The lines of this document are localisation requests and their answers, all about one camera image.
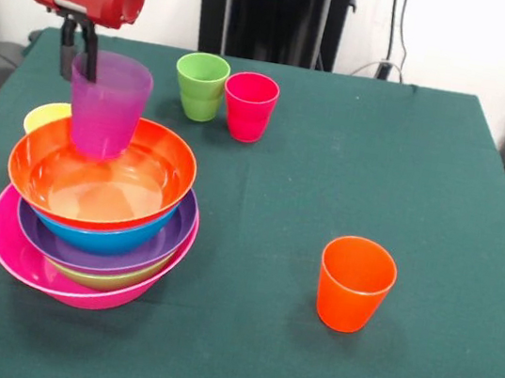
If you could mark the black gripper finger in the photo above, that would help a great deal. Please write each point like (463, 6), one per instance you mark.
(67, 52)
(89, 55)

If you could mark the purple cup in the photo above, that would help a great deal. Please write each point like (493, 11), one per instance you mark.
(107, 110)

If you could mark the orange bowl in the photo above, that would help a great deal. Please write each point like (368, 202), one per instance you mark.
(159, 175)

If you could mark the blue bowl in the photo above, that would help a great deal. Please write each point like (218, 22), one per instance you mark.
(107, 241)

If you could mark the purple bowl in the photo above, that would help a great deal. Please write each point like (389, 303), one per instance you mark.
(179, 230)

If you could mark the pink bowl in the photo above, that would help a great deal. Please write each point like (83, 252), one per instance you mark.
(11, 243)

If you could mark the green bowl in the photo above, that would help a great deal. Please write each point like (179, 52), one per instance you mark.
(101, 280)

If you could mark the yellow cup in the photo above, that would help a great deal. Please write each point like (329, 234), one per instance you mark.
(42, 117)

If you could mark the green cup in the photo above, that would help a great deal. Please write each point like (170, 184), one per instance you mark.
(203, 67)
(200, 109)

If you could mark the red cup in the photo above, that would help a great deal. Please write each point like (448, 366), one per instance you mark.
(248, 112)

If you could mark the black plug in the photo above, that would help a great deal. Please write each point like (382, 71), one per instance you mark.
(383, 71)

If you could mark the orange cup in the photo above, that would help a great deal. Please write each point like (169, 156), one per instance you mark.
(350, 298)

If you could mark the dark green tablecloth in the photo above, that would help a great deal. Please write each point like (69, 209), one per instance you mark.
(421, 366)

